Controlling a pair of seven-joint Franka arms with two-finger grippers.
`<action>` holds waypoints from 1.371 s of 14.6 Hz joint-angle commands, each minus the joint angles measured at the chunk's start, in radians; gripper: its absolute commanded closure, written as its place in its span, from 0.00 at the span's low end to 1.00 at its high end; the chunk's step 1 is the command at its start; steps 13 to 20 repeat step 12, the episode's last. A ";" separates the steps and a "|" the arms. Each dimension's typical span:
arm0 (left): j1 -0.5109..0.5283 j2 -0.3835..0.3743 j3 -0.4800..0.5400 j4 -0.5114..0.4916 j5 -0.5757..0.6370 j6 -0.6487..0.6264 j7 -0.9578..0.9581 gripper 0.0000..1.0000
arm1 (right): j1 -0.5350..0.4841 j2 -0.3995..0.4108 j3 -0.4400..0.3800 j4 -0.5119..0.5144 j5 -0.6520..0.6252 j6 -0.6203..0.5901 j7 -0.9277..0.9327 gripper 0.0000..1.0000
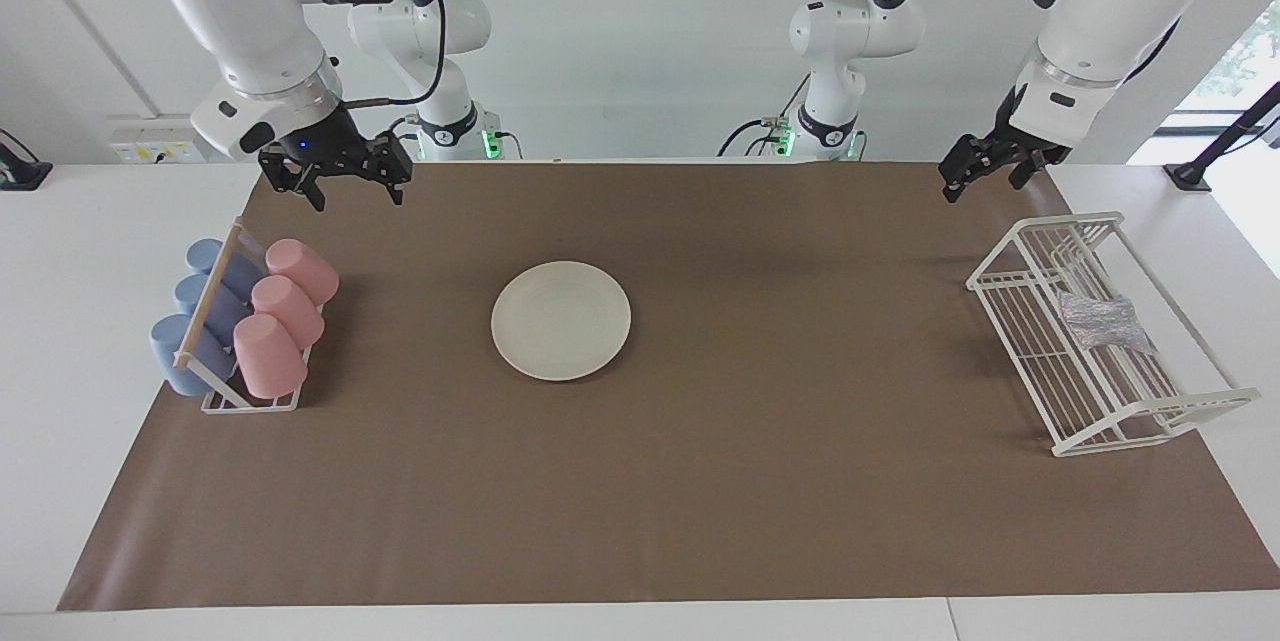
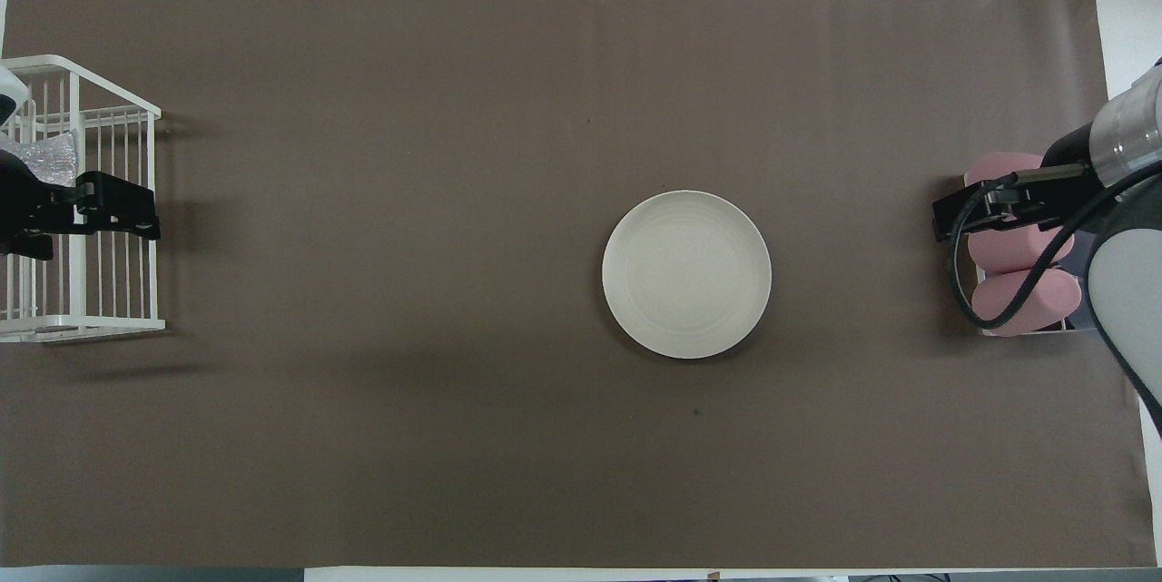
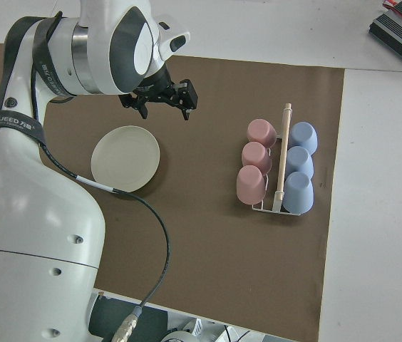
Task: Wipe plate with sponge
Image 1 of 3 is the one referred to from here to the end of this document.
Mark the blue plastic cup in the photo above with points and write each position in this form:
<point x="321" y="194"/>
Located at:
<point x="175" y="356"/>
<point x="195" y="299"/>
<point x="205" y="256"/>

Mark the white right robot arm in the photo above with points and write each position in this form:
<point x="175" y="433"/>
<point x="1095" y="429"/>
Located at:
<point x="250" y="11"/>

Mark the window with greenery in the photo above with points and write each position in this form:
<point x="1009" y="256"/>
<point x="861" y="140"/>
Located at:
<point x="1255" y="51"/>

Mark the black clamp mount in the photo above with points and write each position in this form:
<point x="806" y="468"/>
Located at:
<point x="20" y="171"/>

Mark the white round plate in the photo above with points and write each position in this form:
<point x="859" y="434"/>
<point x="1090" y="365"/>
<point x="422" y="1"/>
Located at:
<point x="561" y="321"/>

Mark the pink plastic cup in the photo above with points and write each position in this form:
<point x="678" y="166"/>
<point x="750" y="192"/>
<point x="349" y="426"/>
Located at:
<point x="268" y="356"/>
<point x="288" y="311"/>
<point x="302" y="269"/>

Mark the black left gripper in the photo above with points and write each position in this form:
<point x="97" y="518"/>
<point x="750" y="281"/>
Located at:
<point x="1000" y="149"/>

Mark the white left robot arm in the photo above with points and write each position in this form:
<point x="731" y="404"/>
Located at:
<point x="1120" y="11"/>

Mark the brown table mat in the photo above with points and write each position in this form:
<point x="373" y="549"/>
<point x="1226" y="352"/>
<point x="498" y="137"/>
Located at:
<point x="700" y="481"/>

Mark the cup holder with wooden rod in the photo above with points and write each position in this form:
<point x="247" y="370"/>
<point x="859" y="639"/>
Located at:
<point x="210" y="291"/>

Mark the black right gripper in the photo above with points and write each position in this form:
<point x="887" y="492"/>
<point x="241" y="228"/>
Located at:
<point x="325" y="151"/>

